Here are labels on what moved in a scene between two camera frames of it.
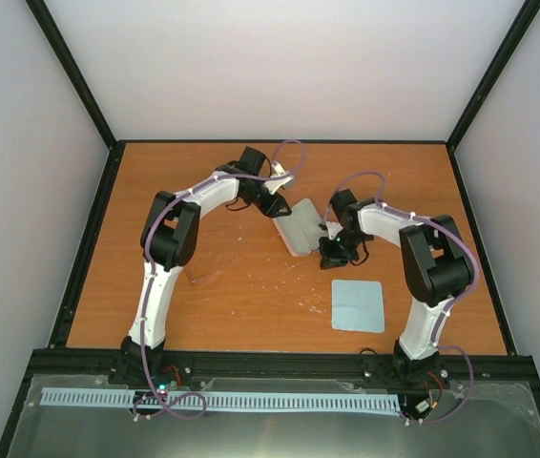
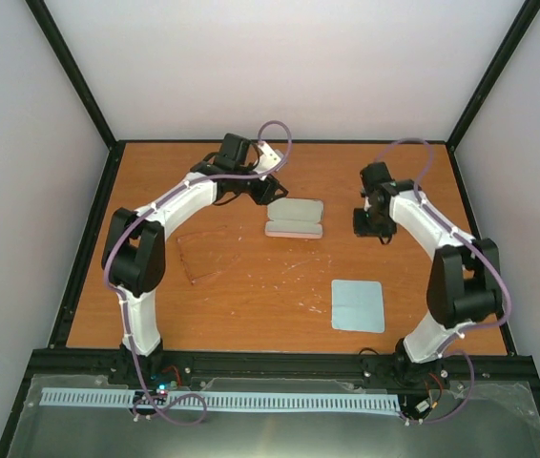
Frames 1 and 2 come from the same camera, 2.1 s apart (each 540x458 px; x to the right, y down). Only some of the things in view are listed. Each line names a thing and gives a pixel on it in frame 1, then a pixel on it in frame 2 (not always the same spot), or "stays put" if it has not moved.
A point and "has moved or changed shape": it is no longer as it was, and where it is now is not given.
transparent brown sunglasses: [215, 251] stays put
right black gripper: [330, 260] -> [362, 231]
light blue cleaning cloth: [357, 305] stays put
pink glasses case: [301, 229] has moved or changed shape
